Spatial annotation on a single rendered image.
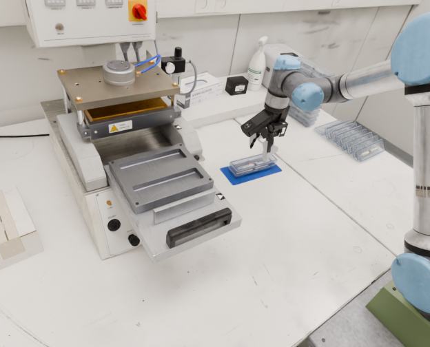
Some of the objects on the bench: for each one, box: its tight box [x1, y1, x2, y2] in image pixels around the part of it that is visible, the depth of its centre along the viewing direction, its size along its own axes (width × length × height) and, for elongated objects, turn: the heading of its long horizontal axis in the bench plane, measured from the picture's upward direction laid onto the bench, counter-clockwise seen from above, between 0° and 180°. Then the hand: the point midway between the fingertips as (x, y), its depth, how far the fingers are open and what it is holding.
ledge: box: [161, 72, 268, 129], centre depth 159 cm, size 30×84×4 cm, turn 116°
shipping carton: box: [0, 186, 44, 273], centre depth 83 cm, size 19×13×9 cm
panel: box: [93, 188, 143, 257], centre depth 89 cm, size 2×30×19 cm, turn 114°
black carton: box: [225, 76, 249, 96], centre depth 156 cm, size 6×9×7 cm
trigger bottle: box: [246, 36, 268, 91], centre depth 156 cm, size 9×8×25 cm
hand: (256, 153), depth 117 cm, fingers open, 8 cm apart
